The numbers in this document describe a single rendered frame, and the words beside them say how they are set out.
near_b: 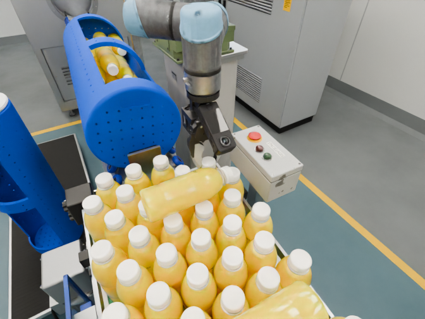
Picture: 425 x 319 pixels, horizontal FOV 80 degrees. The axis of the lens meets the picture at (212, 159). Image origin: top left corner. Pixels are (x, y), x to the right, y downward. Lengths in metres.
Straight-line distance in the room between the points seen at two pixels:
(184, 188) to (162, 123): 0.34
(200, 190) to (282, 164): 0.25
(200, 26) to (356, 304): 1.64
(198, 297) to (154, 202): 0.19
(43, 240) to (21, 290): 0.28
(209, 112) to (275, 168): 0.23
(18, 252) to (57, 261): 1.07
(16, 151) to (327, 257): 1.77
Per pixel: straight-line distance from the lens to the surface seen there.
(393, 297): 1.93
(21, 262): 1.88
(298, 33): 2.23
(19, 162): 1.35
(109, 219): 0.58
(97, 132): 0.77
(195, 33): 0.48
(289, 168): 0.66
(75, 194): 0.80
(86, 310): 0.71
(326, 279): 1.80
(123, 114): 0.75
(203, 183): 0.52
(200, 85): 0.51
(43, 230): 1.93
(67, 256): 0.87
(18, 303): 1.76
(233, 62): 1.21
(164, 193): 0.51
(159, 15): 0.60
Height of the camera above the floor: 1.54
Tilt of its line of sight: 43 degrees down
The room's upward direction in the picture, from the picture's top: straight up
